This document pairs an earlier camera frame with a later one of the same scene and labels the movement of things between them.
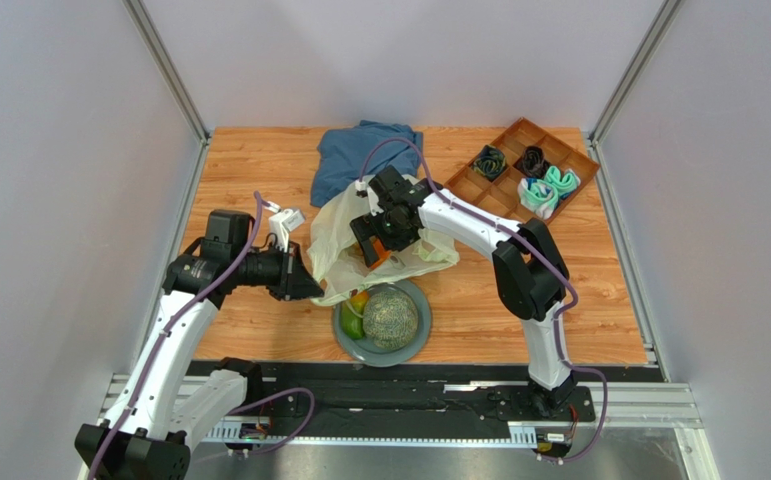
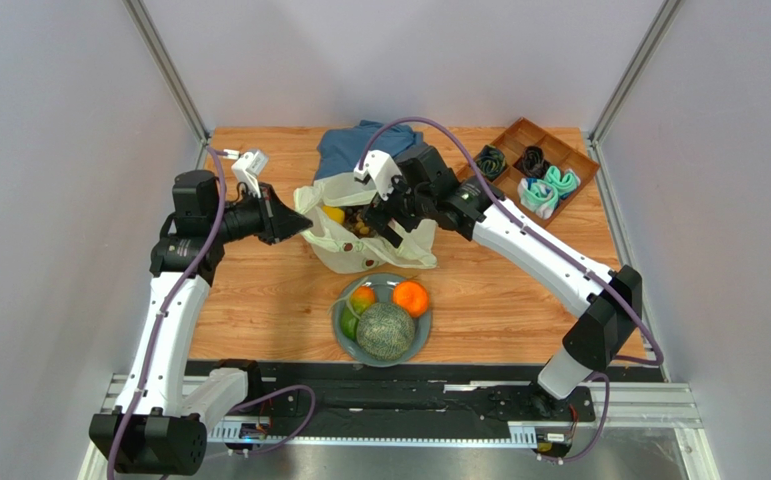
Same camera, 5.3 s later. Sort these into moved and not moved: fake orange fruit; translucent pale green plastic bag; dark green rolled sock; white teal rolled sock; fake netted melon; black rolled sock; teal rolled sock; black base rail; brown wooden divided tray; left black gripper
Moved: left black gripper; translucent pale green plastic bag; fake netted melon; fake orange fruit
Not moved: black base rail; dark green rolled sock; white teal rolled sock; black rolled sock; teal rolled sock; brown wooden divided tray
